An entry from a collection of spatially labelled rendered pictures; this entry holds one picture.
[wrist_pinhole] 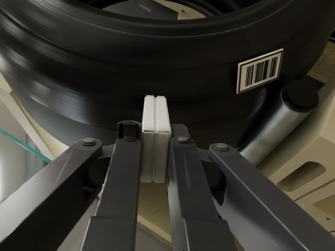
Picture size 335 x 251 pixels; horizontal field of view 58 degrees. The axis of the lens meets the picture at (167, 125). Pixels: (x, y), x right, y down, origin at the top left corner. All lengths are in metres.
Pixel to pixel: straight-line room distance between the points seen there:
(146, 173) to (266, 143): 0.33
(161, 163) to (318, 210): 0.66
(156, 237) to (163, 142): 0.94
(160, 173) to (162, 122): 0.03
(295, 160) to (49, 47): 0.34
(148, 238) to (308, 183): 0.70
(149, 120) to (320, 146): 0.27
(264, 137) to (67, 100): 0.28
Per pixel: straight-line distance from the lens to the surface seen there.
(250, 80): 0.37
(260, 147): 0.49
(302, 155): 0.42
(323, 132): 0.39
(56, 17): 0.38
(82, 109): 0.38
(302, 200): 0.54
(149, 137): 0.15
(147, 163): 0.16
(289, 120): 0.41
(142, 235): 1.08
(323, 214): 0.80
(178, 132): 0.17
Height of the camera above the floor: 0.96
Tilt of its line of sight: 10 degrees up
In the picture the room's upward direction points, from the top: 61 degrees counter-clockwise
